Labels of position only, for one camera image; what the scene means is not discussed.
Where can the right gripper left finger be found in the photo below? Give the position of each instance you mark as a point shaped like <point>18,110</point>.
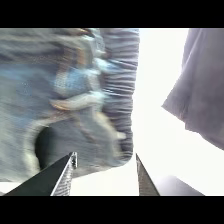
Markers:
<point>50,180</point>

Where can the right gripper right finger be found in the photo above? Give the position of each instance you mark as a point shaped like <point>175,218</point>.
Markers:
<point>146,181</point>

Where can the black trousers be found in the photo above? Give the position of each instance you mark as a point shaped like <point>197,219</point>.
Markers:
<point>66,100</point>

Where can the folded black garment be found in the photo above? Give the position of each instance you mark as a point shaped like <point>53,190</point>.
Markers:
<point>203,86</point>

